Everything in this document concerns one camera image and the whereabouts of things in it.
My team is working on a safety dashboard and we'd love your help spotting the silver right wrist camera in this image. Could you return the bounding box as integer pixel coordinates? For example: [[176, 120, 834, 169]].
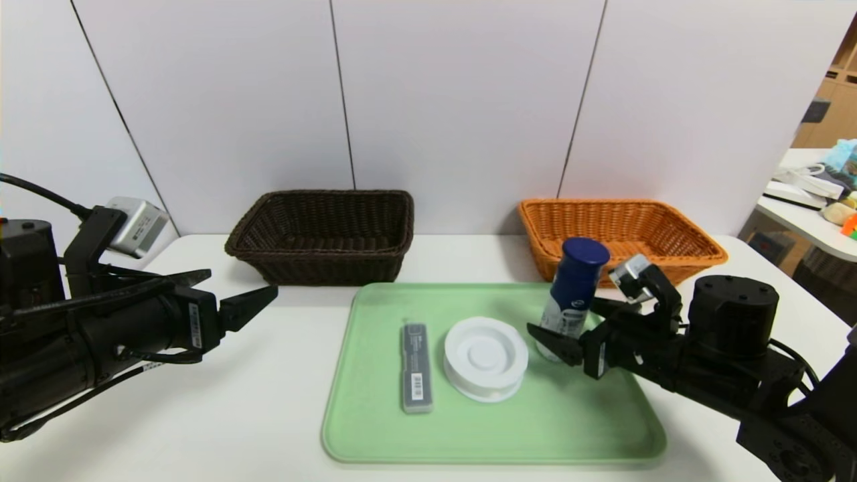
[[608, 254, 653, 302]]

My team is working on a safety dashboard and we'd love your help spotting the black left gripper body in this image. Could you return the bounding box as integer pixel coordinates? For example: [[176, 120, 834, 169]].
[[76, 285, 221, 394]]

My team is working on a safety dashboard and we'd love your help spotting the light blue cloth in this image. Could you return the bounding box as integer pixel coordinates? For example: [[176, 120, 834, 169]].
[[822, 139, 857, 176]]

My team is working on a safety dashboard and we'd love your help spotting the beige plush toy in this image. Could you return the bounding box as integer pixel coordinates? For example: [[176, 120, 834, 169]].
[[821, 201, 856, 225]]

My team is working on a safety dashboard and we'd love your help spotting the white side table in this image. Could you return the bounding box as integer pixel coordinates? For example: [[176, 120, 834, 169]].
[[755, 147, 857, 263]]

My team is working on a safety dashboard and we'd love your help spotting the orange wicker basket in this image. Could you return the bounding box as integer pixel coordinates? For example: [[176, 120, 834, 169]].
[[518, 198, 728, 289]]

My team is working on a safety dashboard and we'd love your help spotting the white power strip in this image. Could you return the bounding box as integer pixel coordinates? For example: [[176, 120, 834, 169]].
[[763, 164, 844, 202]]

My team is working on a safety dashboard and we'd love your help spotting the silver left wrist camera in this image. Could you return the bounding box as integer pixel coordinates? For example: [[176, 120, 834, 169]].
[[106, 197, 169, 259]]

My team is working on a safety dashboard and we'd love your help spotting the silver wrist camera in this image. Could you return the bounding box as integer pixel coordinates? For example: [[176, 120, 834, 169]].
[[608, 254, 653, 302], [106, 197, 169, 259]]

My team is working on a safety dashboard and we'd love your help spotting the wooden shelf unit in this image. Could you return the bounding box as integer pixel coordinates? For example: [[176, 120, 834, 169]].
[[792, 13, 857, 149]]

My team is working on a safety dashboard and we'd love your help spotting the dark brown wicker basket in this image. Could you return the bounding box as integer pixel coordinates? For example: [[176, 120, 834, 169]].
[[224, 190, 414, 287]]

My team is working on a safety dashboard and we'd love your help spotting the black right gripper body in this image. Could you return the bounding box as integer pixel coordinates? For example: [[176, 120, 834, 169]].
[[579, 306, 687, 392]]

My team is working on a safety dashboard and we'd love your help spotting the white round plastic spool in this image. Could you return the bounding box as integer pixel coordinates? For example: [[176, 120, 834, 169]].
[[443, 317, 529, 403]]

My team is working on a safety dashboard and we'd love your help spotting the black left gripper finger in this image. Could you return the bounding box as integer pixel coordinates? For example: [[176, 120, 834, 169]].
[[167, 268, 212, 289], [218, 285, 279, 333]]

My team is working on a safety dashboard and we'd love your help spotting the blue white bottle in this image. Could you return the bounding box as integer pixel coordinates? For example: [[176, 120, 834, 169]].
[[540, 237, 611, 363]]

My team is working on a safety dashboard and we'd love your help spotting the light green plastic tray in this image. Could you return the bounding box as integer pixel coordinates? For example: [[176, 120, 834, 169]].
[[321, 282, 668, 465]]

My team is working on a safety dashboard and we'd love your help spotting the dark brown storage bin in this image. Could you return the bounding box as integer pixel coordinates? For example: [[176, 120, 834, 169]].
[[793, 246, 857, 309]]

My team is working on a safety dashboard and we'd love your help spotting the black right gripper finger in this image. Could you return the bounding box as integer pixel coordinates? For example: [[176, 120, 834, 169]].
[[526, 322, 584, 367], [589, 296, 641, 319]]

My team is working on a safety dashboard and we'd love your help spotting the grey pencil lead case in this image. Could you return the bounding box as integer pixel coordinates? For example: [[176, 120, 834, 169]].
[[402, 322, 433, 414]]

